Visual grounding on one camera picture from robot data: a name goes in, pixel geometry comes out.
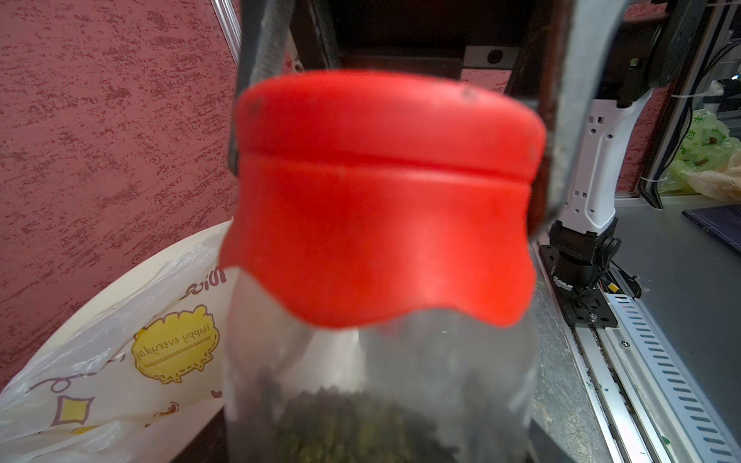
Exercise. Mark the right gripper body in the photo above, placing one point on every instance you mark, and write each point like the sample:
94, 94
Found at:
436, 38

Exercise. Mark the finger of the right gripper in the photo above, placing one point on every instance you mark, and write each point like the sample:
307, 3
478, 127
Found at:
262, 48
557, 71

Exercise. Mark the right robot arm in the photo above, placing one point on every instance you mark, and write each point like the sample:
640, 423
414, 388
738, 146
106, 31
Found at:
645, 54

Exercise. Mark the dark tea leaves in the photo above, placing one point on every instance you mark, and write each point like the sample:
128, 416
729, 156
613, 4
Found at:
332, 426

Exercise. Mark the green plastic bag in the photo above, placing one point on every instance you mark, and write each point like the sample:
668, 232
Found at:
706, 147

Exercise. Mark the cream plastic waste bin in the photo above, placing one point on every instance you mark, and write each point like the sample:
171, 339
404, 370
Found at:
125, 286

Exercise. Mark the blue book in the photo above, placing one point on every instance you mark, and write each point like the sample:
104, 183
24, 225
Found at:
723, 223

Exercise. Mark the white printed bin liner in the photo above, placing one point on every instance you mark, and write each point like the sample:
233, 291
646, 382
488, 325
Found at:
135, 384

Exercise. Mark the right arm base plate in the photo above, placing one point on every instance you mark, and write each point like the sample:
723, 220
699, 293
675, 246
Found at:
581, 308

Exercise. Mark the aluminium mounting rail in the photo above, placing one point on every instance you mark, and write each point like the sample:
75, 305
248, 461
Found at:
664, 381

